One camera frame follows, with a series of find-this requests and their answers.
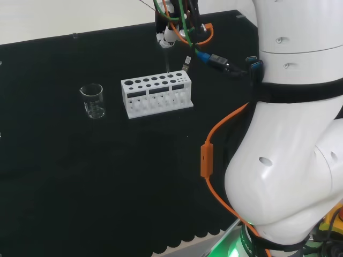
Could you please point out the white test tube rack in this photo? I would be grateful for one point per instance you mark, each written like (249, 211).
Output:
(158, 107)

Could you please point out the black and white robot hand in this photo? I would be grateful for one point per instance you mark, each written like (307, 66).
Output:
(168, 34)

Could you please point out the clear glass rod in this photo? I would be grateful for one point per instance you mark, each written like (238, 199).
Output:
(167, 61)

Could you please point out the clear glass beaker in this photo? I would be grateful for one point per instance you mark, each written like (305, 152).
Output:
(93, 107)

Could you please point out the black plug with blue socket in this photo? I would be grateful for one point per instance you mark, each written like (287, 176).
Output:
(252, 59)
(257, 69)

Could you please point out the black bench cloth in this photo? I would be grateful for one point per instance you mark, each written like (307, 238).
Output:
(107, 174)

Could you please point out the yellow stop button box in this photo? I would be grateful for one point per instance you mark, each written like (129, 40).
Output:
(328, 222)

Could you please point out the black inline adapter block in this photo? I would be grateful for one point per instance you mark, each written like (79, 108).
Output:
(218, 61)

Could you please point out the pale translucent base plate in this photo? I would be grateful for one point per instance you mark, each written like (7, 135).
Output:
(227, 238)

